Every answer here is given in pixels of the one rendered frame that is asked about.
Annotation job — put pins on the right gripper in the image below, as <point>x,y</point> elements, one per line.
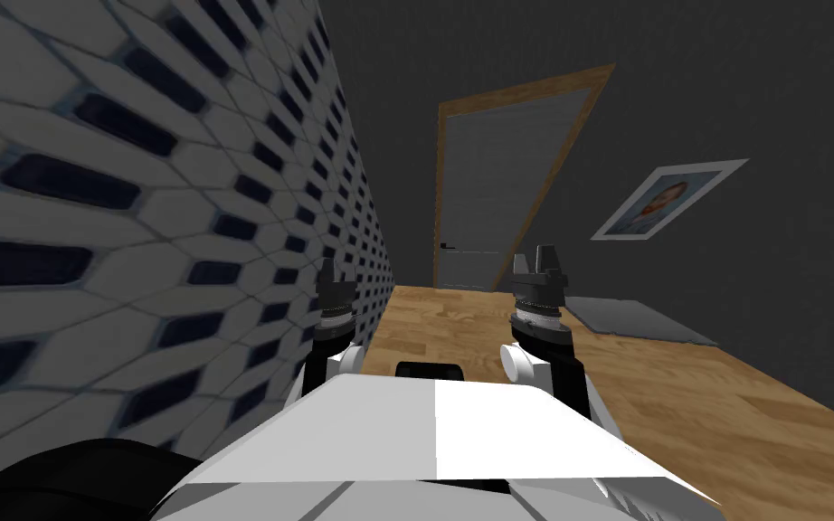
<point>538,288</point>

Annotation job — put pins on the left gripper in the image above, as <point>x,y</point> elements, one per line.
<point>335,295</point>

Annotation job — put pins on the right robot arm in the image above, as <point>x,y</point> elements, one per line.
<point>551,351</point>

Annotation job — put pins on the grey door leaf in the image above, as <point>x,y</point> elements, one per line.
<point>496,195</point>

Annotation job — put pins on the grey floor mat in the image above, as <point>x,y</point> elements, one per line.
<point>634,320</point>

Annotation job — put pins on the framed portrait picture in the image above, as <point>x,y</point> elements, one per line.
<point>659,201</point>

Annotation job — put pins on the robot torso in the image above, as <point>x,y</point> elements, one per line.
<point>417,434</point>

